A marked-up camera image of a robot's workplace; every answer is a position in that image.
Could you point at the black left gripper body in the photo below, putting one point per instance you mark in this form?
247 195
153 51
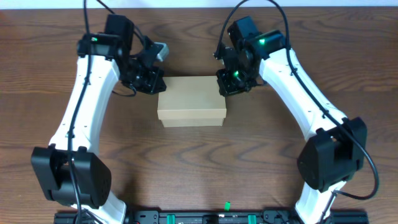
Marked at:
150 82

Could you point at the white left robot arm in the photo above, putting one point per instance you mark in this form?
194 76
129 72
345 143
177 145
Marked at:
69 169

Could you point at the green clip on rail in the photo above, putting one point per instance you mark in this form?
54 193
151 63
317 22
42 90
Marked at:
227 206

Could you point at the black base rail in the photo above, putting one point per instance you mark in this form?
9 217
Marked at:
252 217

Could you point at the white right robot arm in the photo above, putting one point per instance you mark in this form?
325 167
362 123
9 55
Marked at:
332 152

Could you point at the brown cardboard box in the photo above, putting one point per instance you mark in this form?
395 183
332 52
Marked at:
190 102

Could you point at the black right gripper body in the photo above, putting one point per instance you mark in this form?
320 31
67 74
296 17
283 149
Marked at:
229 83

